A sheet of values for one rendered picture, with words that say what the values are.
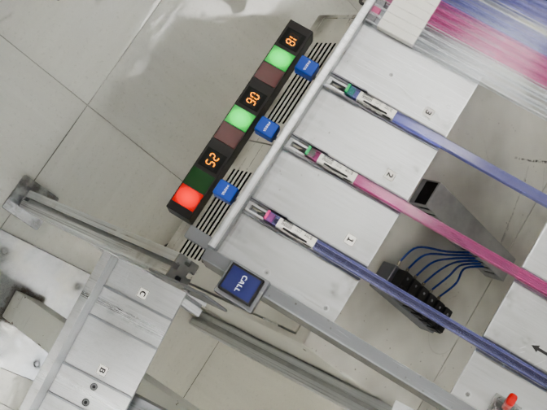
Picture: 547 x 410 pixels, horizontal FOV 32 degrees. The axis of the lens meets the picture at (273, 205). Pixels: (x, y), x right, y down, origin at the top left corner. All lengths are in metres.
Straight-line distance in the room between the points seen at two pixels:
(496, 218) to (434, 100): 0.49
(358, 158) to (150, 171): 0.80
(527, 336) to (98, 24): 1.10
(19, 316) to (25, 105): 0.41
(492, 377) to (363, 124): 0.39
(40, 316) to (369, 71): 0.81
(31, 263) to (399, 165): 0.90
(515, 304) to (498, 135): 0.54
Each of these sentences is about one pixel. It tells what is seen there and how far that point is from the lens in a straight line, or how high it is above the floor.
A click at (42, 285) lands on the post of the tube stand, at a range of 1.99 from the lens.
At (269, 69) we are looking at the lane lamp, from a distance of 1.40.
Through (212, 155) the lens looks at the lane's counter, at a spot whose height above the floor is 0.66.
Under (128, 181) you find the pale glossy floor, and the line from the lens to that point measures 2.04.
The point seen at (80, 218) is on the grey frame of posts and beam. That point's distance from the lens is 1.69.
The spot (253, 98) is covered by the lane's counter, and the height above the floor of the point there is 0.66.
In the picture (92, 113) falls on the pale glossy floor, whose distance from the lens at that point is 1.99.
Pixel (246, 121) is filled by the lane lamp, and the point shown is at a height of 0.67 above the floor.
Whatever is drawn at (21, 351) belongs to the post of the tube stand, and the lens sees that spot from 2.02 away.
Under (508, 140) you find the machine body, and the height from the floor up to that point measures 0.62.
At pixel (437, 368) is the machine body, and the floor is 0.62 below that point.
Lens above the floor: 1.82
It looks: 54 degrees down
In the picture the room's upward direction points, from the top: 106 degrees clockwise
